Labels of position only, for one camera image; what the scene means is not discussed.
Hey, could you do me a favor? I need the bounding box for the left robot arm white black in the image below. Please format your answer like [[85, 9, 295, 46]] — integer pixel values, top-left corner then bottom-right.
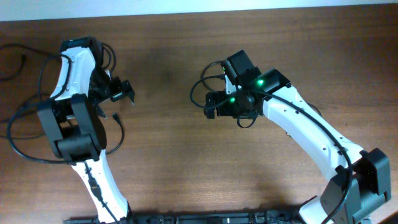
[[37, 37, 135, 223]]

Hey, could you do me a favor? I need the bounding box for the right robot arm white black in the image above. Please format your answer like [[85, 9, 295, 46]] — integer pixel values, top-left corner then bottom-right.
[[203, 51, 391, 223]]

